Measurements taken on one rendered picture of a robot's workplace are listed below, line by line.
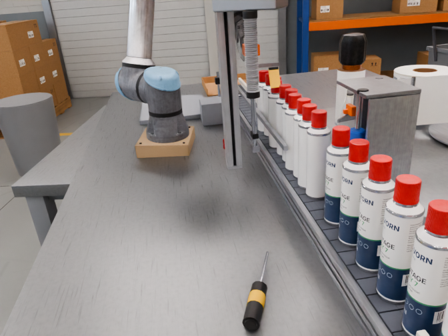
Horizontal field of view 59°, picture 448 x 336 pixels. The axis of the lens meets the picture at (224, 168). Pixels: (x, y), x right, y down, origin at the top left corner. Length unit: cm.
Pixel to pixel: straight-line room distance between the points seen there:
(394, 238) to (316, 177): 34
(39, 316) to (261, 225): 49
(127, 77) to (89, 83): 472
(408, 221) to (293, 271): 29
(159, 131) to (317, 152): 64
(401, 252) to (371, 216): 8
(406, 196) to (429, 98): 77
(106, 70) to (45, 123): 263
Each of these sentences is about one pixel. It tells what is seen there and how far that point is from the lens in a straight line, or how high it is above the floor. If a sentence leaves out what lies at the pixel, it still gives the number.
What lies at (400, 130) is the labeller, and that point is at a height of 107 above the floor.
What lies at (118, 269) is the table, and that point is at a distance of 87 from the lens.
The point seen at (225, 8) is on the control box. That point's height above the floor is 129.
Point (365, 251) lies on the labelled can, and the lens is 73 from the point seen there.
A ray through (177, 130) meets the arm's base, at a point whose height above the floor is 91.
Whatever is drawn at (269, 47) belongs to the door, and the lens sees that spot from 565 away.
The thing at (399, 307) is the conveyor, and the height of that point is 88.
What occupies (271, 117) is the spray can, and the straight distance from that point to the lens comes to 120.
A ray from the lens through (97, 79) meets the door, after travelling 609.
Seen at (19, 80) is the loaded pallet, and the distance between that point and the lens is 471.
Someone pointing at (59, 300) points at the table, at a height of 83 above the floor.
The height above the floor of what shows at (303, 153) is 97.
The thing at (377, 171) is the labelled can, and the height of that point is 107.
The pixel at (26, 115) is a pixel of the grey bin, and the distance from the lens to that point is 346.
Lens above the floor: 135
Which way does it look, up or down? 25 degrees down
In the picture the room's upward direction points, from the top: 4 degrees counter-clockwise
